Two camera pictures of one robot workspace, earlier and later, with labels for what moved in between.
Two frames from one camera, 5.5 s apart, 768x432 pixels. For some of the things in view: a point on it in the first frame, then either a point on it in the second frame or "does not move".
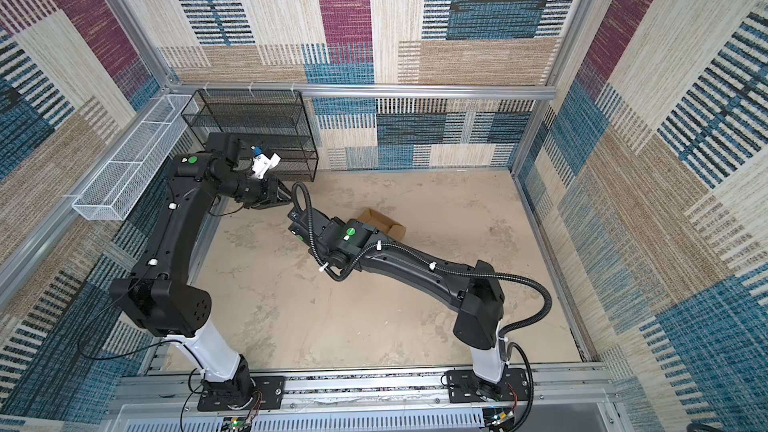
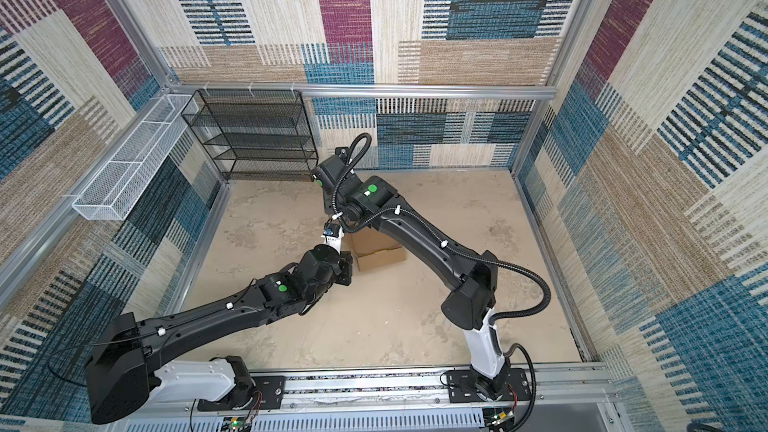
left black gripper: [272, 193] → [344, 265]
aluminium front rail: [565, 398] does not move
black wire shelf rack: [273, 119] does not move
